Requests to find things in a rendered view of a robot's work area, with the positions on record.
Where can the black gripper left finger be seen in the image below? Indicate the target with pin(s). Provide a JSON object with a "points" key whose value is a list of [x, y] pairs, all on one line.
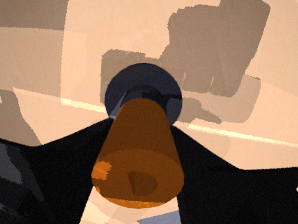
{"points": [[59, 173]]}

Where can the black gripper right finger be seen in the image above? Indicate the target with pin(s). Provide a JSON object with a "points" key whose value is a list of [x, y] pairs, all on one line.
{"points": [[213, 189]]}

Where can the orange knob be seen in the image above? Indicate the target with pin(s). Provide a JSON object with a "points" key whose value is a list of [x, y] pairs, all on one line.
{"points": [[138, 165]]}

